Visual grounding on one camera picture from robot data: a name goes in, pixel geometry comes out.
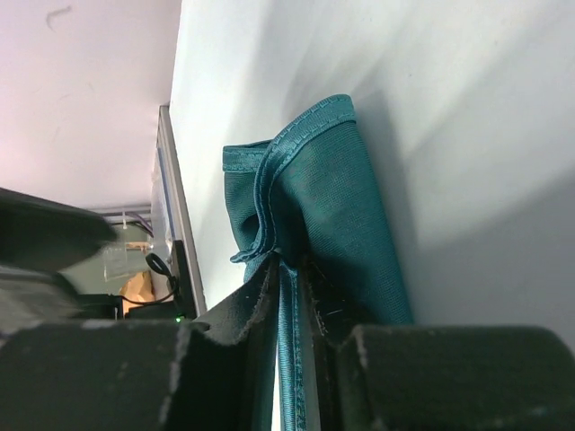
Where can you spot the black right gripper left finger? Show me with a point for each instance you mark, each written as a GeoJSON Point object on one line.
{"type": "Point", "coordinates": [213, 373]}

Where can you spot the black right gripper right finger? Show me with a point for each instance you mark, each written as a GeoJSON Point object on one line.
{"type": "Point", "coordinates": [362, 375]}

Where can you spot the teal satin napkin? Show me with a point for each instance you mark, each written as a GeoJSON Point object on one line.
{"type": "Point", "coordinates": [311, 192]}

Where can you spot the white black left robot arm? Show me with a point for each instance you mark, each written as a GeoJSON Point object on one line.
{"type": "Point", "coordinates": [39, 239]}

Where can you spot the aluminium front frame rail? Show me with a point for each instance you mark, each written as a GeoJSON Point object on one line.
{"type": "Point", "coordinates": [183, 256]}

